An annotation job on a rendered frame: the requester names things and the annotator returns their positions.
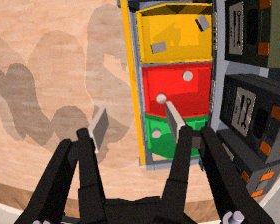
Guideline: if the yellow open bin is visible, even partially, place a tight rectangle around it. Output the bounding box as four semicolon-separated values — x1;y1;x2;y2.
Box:
136;3;213;64

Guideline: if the green open bin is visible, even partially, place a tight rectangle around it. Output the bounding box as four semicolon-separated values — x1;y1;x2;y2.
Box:
144;112;208;160

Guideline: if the red bin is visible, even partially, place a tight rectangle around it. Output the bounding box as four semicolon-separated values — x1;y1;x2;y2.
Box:
141;63;212;118

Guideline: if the orange bar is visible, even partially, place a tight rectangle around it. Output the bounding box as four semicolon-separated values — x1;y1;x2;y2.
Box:
121;0;145;165

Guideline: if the grey metal shelf rack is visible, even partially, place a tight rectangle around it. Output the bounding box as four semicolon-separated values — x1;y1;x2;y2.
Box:
127;0;280;171

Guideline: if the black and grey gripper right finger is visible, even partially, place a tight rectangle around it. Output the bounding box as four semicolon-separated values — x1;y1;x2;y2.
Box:
152;101;275;224

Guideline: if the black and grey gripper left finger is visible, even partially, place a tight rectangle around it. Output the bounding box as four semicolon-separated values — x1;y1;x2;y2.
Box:
14;107;109;224

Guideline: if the small grey block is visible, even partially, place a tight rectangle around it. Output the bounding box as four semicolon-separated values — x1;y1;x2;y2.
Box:
150;41;167;54
195;14;211;32

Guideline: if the beige round disc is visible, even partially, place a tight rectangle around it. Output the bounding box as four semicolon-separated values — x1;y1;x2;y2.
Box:
156;93;166;104
182;71;193;81
152;129;161;138

